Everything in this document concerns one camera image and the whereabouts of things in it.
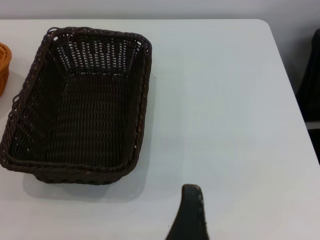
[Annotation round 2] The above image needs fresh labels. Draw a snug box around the dark brown wicker basket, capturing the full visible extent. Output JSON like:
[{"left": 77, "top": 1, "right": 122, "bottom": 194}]
[{"left": 0, "top": 26, "right": 153, "bottom": 185}]

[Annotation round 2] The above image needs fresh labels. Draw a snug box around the black background object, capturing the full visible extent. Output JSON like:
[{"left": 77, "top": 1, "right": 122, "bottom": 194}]
[{"left": 296, "top": 28, "right": 320, "bottom": 166}]

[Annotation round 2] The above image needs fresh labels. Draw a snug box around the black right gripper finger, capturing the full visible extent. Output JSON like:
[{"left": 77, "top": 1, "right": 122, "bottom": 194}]
[{"left": 163, "top": 184, "right": 213, "bottom": 240}]

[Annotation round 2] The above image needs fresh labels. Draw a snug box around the orange wicker basket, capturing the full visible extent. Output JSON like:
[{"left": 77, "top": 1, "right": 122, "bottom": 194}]
[{"left": 0, "top": 42, "right": 13, "bottom": 99}]

